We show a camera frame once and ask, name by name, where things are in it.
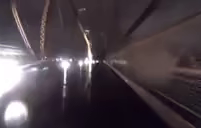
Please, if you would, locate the street lamp pole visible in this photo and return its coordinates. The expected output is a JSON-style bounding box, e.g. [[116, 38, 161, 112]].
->
[[76, 7, 94, 66]]

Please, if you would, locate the dark wet asphalt path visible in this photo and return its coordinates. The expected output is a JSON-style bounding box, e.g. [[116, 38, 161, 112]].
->
[[0, 60, 171, 128]]

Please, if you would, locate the pale concrete kerb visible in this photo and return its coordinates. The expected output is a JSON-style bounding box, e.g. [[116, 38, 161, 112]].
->
[[102, 60, 197, 128]]

